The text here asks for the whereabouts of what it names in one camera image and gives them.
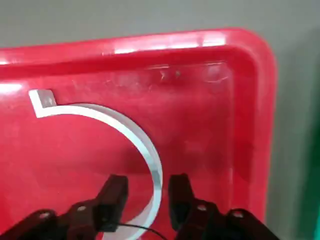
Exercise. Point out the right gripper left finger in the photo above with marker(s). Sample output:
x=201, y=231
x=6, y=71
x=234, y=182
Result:
x=110, y=200

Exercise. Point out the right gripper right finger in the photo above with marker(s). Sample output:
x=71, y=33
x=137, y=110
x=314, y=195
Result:
x=185, y=207

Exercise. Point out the large white pipe clamp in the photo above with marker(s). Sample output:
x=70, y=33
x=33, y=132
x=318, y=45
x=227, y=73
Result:
x=82, y=109

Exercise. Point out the red plastic tray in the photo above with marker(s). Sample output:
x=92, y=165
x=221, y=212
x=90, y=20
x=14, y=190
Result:
x=200, y=125

